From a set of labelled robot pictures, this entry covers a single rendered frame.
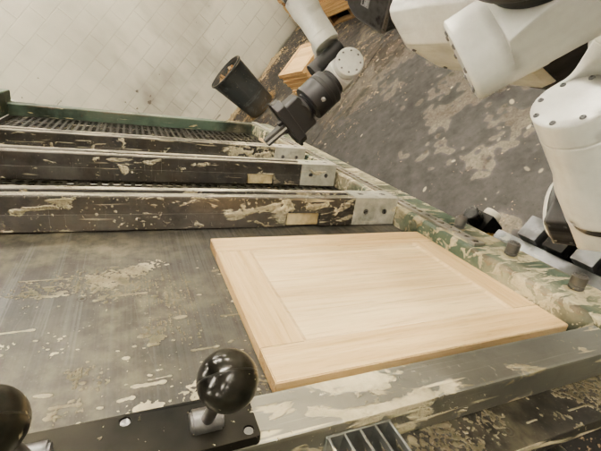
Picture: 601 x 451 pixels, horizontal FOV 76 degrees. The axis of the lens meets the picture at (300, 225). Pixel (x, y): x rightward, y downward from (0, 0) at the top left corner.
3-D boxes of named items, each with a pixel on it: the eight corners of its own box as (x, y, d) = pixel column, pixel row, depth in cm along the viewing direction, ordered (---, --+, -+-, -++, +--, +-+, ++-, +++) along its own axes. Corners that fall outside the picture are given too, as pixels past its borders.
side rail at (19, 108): (250, 144, 214) (252, 124, 210) (10, 129, 169) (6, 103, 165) (247, 141, 220) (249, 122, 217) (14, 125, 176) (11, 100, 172)
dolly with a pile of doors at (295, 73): (354, 66, 382) (328, 34, 361) (325, 107, 377) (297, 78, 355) (320, 72, 434) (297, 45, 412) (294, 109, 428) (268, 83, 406)
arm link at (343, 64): (329, 111, 98) (361, 81, 98) (336, 99, 87) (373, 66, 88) (300, 77, 97) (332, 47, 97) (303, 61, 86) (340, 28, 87)
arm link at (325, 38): (357, 82, 100) (328, 38, 98) (366, 70, 91) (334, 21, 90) (336, 96, 99) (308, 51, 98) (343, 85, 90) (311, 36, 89)
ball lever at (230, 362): (231, 444, 32) (271, 396, 22) (182, 455, 30) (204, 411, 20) (224, 395, 34) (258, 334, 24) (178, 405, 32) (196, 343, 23)
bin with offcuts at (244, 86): (282, 90, 493) (244, 52, 458) (258, 122, 487) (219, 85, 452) (265, 93, 536) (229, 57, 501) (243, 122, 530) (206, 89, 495)
